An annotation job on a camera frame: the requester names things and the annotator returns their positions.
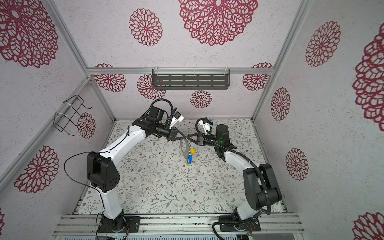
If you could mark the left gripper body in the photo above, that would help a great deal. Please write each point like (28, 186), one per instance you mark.
(171, 134)

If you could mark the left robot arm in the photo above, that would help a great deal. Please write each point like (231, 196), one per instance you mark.
(102, 167)

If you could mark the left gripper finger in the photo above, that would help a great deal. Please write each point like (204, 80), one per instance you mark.
(180, 133)
(182, 138)

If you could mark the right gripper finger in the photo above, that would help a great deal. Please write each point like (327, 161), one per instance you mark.
(192, 137)
(196, 142)

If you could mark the blue key tag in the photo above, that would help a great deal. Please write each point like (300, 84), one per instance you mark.
(189, 159)

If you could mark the grey slotted wall shelf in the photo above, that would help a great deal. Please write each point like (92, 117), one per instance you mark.
(191, 79)

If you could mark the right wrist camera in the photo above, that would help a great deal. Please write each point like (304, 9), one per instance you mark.
(207, 125)

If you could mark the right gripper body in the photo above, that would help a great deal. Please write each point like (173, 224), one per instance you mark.
(202, 141)

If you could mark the black wire wall basket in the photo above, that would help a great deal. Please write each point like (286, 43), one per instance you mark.
(66, 117)

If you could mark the aluminium front rail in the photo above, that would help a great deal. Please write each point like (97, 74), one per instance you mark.
(178, 224)

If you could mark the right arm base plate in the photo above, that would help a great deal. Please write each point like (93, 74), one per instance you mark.
(250, 226)

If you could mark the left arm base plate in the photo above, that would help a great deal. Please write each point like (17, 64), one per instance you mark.
(121, 224)

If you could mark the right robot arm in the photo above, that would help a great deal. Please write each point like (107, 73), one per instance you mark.
(260, 184)

